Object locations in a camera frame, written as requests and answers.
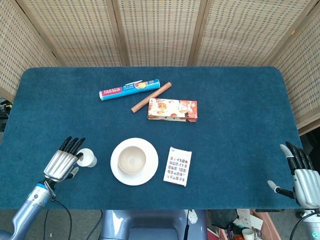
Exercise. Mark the blue felt table cover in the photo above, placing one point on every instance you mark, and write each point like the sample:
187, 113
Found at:
237, 150

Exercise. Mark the black bag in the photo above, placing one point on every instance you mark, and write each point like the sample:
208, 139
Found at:
222, 217

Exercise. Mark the white perforated oval plate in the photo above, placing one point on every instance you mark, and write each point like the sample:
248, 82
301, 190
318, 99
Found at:
192, 217

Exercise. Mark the blue-grey robot torso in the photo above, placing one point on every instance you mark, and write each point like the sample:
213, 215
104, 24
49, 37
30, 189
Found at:
150, 225

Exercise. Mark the white round plate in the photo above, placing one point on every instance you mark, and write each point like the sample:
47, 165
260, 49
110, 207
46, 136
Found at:
136, 178

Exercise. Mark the white printed paper cup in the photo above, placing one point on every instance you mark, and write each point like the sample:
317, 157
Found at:
87, 158

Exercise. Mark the woven bamboo folding screen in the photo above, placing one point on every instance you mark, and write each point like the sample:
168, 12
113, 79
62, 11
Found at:
160, 32

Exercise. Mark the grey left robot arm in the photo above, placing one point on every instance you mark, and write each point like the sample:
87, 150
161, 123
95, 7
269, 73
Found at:
27, 212

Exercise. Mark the wooden rolling pin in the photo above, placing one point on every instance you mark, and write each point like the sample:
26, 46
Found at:
150, 98

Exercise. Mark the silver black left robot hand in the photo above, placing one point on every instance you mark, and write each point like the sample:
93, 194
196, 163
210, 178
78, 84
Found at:
61, 162

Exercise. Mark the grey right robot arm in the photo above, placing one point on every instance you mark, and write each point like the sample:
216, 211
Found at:
312, 226

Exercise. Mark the orange biscuit box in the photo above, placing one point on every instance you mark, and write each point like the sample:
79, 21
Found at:
172, 110

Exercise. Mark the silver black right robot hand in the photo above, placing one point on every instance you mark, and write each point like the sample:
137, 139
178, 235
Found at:
303, 180

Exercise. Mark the small beige bowl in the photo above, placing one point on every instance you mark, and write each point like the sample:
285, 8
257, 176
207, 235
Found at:
132, 160

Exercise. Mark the blue food wrap roll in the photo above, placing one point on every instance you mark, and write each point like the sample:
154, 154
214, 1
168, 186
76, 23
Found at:
125, 91

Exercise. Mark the white box with picture grid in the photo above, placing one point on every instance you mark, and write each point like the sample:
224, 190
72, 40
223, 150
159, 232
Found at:
177, 166

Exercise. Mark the white paper sheet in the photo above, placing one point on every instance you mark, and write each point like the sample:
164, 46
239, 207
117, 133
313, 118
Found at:
250, 220

